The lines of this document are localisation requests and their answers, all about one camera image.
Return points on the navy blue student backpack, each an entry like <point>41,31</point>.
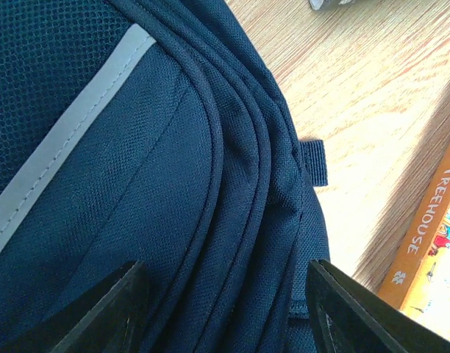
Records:
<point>152,131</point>

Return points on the dark blue fantasy book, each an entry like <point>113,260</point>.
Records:
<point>324,5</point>

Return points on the orange Treehouse book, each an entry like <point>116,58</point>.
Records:
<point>418,281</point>

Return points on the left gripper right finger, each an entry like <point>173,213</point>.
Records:
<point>346,317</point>

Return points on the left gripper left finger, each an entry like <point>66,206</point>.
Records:
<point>110,317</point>

